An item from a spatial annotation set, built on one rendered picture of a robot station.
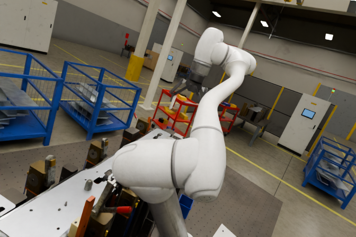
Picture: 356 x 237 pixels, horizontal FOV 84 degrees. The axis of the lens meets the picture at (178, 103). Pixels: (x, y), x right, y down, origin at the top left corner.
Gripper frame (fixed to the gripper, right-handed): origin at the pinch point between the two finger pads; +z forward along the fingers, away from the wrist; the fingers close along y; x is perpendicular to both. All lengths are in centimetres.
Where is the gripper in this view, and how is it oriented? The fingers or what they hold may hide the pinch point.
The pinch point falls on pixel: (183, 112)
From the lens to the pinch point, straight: 98.9
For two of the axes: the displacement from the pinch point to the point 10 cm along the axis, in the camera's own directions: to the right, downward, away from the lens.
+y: -9.0, -3.9, 2.1
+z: -3.4, 9.1, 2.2
